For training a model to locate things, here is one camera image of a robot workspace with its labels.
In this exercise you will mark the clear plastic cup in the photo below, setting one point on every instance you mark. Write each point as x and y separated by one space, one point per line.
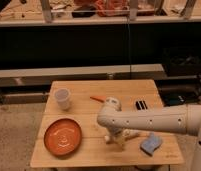
62 97

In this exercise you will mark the blue sponge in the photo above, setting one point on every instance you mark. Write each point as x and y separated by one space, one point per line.
151 143

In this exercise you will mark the grey metal bench rail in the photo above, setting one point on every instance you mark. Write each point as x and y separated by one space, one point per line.
44 76

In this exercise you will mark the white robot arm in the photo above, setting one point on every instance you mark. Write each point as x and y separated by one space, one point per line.
182 119

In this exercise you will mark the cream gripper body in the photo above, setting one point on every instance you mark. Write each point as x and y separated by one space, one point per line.
121 137

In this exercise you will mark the black rectangular box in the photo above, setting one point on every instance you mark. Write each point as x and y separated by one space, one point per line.
141 105

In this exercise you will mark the orange plate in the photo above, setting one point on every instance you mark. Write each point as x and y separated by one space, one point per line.
63 137

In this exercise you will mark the orange carrot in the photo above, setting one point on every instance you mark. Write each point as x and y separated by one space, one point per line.
98 98

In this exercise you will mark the cluttered background shelf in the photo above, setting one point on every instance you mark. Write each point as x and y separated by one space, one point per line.
96 12

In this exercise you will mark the wooden folding table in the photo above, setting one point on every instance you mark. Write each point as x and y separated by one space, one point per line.
94 151

